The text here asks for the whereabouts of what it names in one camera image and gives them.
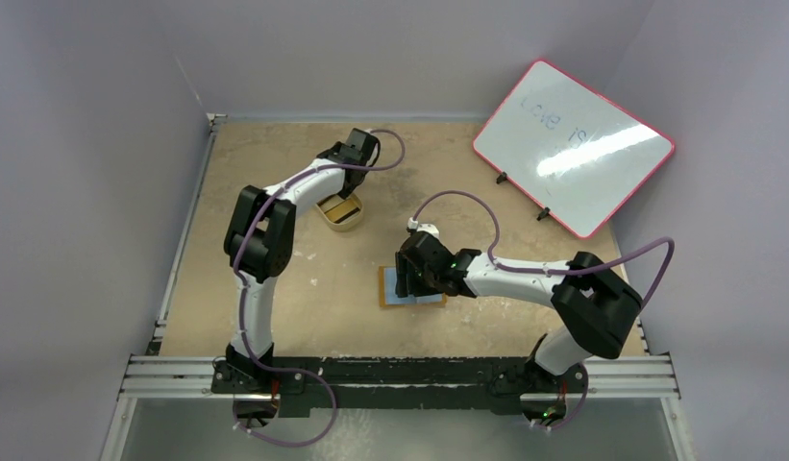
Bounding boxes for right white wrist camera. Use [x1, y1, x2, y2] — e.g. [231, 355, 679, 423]
[407, 217, 439, 238]

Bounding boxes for stack of cards in tray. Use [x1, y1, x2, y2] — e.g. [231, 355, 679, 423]
[318, 195, 362, 225]

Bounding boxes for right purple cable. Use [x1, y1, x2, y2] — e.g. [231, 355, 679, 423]
[411, 190, 676, 313]

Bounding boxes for aluminium table frame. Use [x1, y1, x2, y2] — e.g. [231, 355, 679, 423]
[107, 121, 681, 460]

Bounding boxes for beige oval card tray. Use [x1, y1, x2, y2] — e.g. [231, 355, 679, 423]
[316, 193, 364, 232]

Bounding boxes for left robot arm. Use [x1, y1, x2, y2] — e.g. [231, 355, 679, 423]
[224, 129, 381, 393]

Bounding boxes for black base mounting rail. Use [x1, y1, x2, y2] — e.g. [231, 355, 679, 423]
[210, 356, 586, 419]

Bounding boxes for pink framed whiteboard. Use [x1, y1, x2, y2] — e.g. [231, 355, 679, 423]
[472, 60, 675, 239]

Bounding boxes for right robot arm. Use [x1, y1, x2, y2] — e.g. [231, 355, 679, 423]
[395, 230, 643, 391]

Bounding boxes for orange leather card holder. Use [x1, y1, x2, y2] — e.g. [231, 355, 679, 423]
[378, 266, 447, 308]

